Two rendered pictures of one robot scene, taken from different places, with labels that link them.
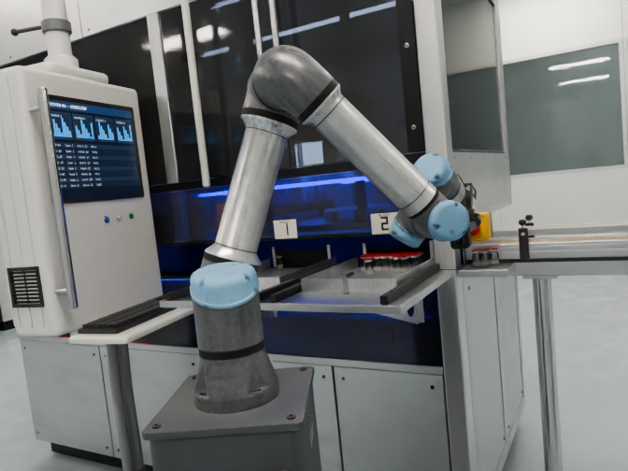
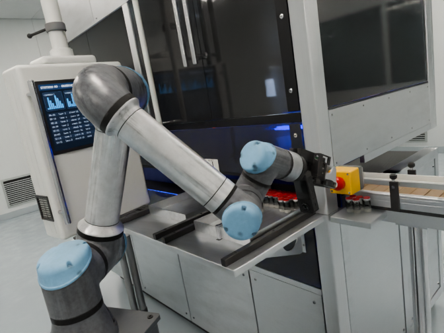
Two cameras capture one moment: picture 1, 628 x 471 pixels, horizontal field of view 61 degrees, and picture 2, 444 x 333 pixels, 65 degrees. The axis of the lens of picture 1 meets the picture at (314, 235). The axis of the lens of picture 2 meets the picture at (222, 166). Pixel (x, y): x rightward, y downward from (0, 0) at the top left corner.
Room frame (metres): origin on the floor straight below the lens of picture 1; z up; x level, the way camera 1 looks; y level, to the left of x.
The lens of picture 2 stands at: (0.37, -0.46, 1.30)
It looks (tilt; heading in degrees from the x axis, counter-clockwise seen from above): 11 degrees down; 21
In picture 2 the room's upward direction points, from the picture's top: 10 degrees counter-clockwise
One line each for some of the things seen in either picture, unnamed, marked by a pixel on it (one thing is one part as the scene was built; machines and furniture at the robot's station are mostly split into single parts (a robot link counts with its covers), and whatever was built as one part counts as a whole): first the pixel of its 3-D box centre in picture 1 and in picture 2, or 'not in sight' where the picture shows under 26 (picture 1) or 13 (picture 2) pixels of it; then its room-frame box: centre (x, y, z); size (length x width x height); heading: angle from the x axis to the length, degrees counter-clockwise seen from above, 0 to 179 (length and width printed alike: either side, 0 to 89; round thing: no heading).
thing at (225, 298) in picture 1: (226, 303); (70, 275); (0.93, 0.17, 0.96); 0.13 x 0.12 x 0.14; 11
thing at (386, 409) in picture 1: (264, 348); (236, 230); (2.39, 0.28, 0.44); 2.06 x 1.00 x 0.88; 60
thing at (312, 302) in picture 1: (311, 285); (215, 218); (1.48, 0.02, 0.87); 0.70 x 0.48 x 0.02; 60
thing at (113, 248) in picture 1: (79, 195); (82, 142); (1.72, 0.73, 1.19); 0.50 x 0.19 x 0.78; 160
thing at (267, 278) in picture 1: (274, 272); (200, 200); (1.63, 0.13, 0.90); 0.34 x 0.26 x 0.04; 150
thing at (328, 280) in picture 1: (374, 272); (258, 214); (1.44, -0.15, 0.90); 0.34 x 0.26 x 0.04; 150
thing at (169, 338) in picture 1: (177, 313); (161, 213); (1.96, 0.54, 0.73); 1.98 x 0.01 x 0.25; 60
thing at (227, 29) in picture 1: (221, 86); (167, 56); (1.81, 0.25, 1.51); 0.47 x 0.01 x 0.59; 60
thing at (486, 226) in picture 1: (476, 226); (345, 179); (1.44, -0.44, 1.00); 0.08 x 0.07 x 0.07; 150
